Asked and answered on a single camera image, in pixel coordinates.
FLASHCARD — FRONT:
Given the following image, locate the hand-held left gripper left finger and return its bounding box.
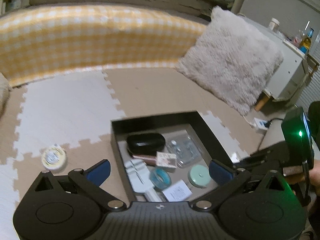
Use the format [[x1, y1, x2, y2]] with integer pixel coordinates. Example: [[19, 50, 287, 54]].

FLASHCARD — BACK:
[[34, 159, 127, 210]]

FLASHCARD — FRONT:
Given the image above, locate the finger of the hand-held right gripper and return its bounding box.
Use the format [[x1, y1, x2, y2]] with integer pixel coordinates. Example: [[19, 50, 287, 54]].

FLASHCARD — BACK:
[[232, 142, 287, 172]]

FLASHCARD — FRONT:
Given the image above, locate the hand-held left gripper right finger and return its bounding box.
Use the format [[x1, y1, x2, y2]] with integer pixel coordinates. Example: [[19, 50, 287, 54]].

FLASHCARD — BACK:
[[193, 159, 285, 210]]

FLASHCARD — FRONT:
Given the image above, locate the white striped packet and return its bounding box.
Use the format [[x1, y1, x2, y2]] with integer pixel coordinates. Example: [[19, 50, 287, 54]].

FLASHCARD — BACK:
[[124, 160, 153, 192]]

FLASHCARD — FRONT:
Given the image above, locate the clear plastic blister pack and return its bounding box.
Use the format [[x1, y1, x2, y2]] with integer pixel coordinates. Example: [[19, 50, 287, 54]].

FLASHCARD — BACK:
[[167, 135, 203, 168]]

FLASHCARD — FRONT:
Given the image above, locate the pink box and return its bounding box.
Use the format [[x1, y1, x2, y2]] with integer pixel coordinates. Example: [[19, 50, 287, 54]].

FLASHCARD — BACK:
[[132, 154, 158, 166]]

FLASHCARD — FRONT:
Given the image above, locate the white round tin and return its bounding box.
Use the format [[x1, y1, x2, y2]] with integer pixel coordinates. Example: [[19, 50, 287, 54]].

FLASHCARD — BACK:
[[41, 144, 68, 172]]

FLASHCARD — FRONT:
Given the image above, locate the black glasses case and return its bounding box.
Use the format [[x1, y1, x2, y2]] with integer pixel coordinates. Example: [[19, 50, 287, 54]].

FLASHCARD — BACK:
[[126, 133, 166, 156]]

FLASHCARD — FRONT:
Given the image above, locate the small patterned box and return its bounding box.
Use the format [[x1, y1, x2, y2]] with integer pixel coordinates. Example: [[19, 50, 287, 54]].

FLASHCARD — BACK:
[[156, 151, 178, 168]]

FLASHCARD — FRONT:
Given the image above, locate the small white box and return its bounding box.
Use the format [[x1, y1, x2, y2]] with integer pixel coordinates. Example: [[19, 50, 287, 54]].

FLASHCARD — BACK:
[[146, 189, 166, 202]]

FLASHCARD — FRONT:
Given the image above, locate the teal tape roll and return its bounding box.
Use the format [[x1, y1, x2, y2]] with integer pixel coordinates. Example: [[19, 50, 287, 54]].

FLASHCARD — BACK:
[[149, 168, 172, 188]]

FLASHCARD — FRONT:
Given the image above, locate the black shallow box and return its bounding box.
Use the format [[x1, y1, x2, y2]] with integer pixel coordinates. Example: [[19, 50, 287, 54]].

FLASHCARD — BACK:
[[111, 110, 240, 203]]

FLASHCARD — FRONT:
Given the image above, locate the person's right hand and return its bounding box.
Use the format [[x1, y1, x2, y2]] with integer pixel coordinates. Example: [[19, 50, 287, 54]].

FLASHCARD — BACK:
[[309, 160, 320, 183]]

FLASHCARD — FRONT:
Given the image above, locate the white power strip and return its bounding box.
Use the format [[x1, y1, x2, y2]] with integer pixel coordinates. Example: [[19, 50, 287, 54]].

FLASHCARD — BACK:
[[254, 117, 270, 130]]

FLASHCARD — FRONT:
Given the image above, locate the white cabinet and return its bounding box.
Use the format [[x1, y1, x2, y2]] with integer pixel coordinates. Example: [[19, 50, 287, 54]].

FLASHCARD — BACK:
[[254, 21, 310, 112]]

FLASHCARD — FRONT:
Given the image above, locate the foam puzzle floor mat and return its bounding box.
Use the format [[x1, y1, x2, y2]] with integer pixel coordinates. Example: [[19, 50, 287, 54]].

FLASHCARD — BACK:
[[0, 66, 268, 240]]

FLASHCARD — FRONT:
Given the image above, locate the wooden rack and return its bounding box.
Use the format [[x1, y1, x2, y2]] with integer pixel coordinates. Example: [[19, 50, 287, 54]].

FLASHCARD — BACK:
[[307, 52, 320, 82]]

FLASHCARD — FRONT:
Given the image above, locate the fluffy beige pillow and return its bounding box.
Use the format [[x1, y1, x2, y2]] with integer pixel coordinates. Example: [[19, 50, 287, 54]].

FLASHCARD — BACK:
[[175, 6, 285, 117]]

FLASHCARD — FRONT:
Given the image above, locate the yellow liquid bottle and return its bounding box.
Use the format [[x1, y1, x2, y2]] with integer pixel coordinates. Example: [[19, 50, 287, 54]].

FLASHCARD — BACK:
[[300, 28, 315, 54]]

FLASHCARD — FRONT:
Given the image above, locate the clear bottle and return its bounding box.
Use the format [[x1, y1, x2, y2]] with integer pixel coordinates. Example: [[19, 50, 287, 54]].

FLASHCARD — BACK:
[[291, 30, 304, 47]]

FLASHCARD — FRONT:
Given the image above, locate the white cup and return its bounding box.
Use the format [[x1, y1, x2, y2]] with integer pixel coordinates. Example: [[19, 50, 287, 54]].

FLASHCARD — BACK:
[[269, 17, 280, 32]]

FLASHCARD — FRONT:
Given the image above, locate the fluffy cream cushion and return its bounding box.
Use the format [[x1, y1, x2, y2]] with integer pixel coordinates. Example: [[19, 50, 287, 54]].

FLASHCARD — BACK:
[[0, 72, 12, 119]]

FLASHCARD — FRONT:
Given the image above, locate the yellow checkered bolster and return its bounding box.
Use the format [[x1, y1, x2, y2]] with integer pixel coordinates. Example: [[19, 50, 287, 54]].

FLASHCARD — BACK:
[[0, 4, 208, 88]]

